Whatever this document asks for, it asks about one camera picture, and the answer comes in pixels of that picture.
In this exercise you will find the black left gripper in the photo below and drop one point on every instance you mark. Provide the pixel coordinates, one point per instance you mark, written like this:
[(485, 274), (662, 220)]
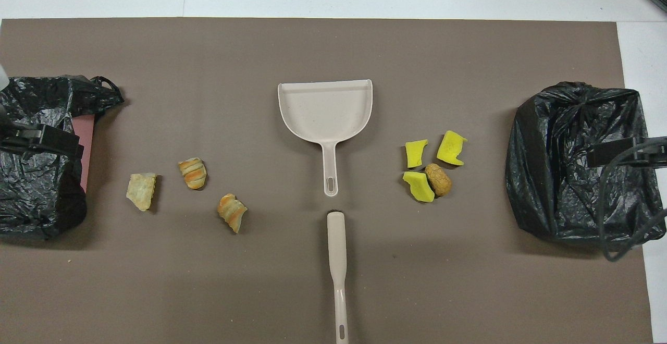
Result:
[(21, 142)]

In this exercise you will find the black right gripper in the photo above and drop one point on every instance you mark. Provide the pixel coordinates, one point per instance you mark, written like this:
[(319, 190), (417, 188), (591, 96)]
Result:
[(651, 152)]

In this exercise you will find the pale pastry piece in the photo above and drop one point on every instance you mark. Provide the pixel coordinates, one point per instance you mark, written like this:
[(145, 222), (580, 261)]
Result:
[(140, 190)]

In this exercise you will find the orange striped croissant piece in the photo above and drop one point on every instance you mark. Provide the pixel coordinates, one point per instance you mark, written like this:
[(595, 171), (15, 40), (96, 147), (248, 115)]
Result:
[(232, 212), (193, 173)]

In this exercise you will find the yellow green sponge piece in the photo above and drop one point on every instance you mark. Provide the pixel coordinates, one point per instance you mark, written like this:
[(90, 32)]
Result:
[(419, 187), (451, 148), (415, 154)]

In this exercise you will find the beige plastic dustpan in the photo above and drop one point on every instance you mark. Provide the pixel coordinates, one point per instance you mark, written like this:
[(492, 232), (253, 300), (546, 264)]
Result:
[(323, 109)]

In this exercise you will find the beige hand brush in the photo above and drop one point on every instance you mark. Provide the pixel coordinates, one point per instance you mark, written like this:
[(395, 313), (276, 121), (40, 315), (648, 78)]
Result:
[(337, 240)]

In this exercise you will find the black plastic trash bag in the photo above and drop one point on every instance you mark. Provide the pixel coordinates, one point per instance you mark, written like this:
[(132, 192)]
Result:
[(36, 193), (563, 177)]

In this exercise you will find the pink box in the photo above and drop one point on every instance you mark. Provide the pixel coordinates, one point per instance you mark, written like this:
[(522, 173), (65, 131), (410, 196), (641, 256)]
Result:
[(86, 146)]

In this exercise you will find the brown paper table mat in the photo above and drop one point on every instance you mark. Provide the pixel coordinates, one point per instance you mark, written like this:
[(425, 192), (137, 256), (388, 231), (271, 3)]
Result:
[(333, 47)]

